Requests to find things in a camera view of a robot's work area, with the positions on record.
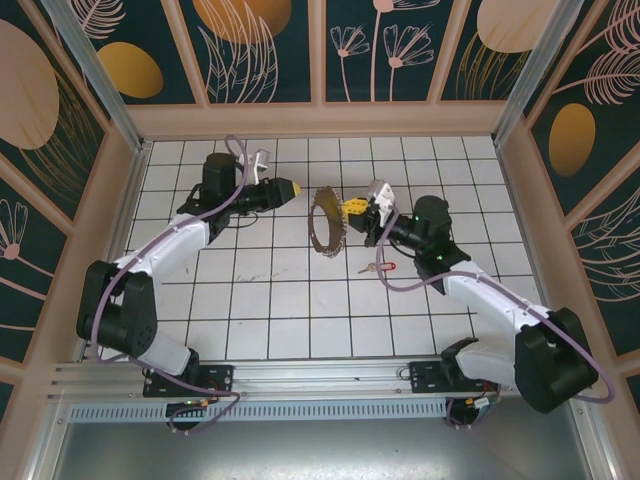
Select large keyring with small rings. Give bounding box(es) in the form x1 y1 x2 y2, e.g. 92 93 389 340
309 185 347 259

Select key with red tag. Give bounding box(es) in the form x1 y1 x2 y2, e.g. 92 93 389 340
357 260 399 275

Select green circuit board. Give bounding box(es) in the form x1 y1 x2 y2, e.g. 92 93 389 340
469 394 501 415

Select grey metal sheet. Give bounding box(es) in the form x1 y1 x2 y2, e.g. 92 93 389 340
29 394 614 480

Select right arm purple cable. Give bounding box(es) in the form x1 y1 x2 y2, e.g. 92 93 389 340
374 207 617 431

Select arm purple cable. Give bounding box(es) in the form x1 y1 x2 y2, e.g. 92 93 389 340
374 207 617 431
92 133 250 436

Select aluminium side rail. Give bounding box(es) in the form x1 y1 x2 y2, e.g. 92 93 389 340
79 142 151 361

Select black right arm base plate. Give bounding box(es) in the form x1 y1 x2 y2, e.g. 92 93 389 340
408 358 501 396

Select aluminium corner post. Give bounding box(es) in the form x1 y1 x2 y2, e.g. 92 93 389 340
39 0 151 154
492 0 584 146

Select aluminium mounting rail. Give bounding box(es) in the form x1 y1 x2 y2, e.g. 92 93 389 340
47 354 596 404

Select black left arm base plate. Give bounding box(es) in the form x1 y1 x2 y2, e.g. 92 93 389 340
142 362 236 399

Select slotted grey cable duct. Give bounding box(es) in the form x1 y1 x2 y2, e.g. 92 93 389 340
67 402 451 421

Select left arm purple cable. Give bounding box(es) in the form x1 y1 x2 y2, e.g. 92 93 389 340
92 133 250 436

